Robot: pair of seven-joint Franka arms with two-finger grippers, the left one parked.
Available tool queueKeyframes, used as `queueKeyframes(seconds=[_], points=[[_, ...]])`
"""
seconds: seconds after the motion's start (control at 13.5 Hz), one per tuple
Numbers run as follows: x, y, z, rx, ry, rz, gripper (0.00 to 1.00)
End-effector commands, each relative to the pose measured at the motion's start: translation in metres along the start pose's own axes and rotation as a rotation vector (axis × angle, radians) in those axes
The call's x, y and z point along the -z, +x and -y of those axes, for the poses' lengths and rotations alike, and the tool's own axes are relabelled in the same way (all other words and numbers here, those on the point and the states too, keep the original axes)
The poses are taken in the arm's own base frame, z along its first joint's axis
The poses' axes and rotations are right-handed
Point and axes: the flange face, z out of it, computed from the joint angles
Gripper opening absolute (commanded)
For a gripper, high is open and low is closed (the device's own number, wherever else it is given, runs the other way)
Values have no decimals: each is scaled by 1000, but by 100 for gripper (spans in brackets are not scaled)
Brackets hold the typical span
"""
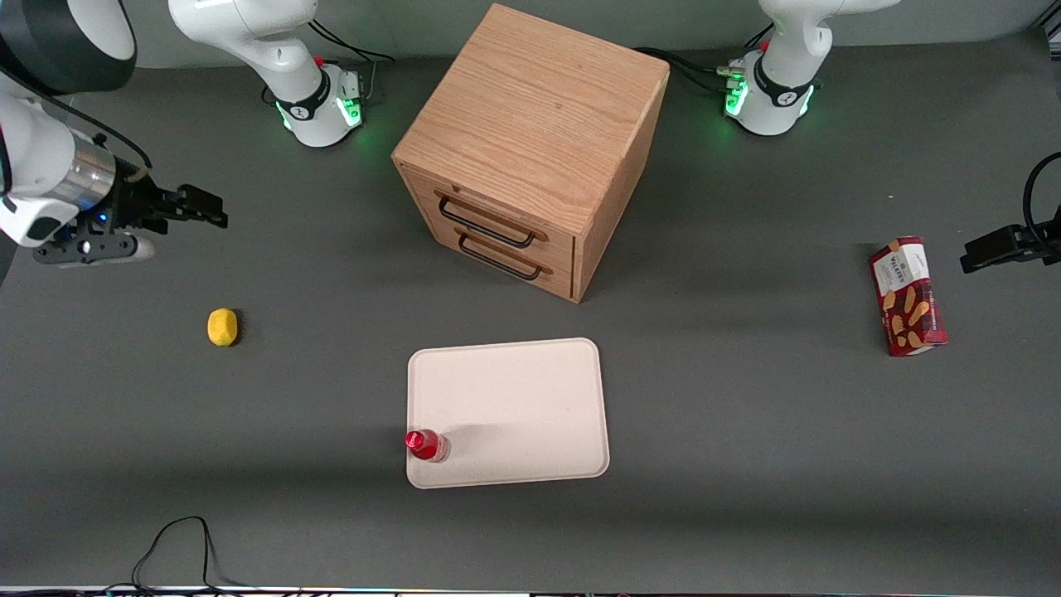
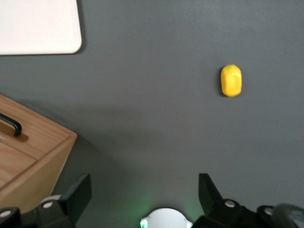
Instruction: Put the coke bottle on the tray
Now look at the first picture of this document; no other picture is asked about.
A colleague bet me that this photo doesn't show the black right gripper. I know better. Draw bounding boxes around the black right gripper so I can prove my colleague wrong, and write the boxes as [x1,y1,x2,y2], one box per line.
[104,162,229,238]

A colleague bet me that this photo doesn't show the wooden drawer cabinet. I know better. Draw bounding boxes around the wooden drawer cabinet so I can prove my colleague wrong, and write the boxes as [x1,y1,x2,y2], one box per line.
[391,2,671,304]

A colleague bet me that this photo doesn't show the wooden drawer front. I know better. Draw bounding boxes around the wooden drawer front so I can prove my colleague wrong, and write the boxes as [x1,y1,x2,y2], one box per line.
[410,172,577,266]
[427,217,575,301]

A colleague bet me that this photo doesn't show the thin black looped cable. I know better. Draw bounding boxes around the thin black looped cable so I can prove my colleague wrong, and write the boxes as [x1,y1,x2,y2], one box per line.
[131,516,258,595]

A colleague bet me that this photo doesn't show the black right base cables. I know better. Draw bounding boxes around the black right base cables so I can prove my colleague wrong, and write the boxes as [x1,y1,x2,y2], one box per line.
[313,17,399,104]

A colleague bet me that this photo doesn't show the red tartan shortbread box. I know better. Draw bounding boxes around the red tartan shortbread box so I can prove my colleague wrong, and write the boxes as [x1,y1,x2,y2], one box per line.
[869,236,948,357]

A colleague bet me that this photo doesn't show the cream plastic tray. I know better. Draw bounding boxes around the cream plastic tray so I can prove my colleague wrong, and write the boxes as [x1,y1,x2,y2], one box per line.
[406,337,611,490]

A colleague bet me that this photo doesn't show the black base cables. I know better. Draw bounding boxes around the black base cables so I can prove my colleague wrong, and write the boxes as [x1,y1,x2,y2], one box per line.
[313,17,399,104]
[634,23,776,94]

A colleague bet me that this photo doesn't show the black left base cables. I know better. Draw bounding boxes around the black left base cables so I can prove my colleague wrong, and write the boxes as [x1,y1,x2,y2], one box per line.
[634,23,776,94]

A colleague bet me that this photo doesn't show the black metal drawer handle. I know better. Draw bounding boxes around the black metal drawer handle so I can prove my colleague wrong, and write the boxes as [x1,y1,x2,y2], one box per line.
[438,196,538,250]
[458,232,545,281]

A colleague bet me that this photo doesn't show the red coke bottle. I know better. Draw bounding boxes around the red coke bottle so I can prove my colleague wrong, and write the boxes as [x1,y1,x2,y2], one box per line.
[405,428,451,463]

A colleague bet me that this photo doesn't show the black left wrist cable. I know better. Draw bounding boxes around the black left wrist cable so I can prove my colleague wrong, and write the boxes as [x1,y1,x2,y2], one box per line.
[1022,152,1061,245]

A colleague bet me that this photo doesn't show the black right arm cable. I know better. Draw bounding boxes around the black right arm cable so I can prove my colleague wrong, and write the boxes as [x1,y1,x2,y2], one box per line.
[0,70,153,173]

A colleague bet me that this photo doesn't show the yellow lemon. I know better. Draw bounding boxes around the yellow lemon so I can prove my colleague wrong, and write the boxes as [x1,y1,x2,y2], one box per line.
[206,308,240,347]

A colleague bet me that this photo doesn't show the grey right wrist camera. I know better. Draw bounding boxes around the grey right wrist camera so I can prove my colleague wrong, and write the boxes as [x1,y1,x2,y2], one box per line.
[33,235,157,266]

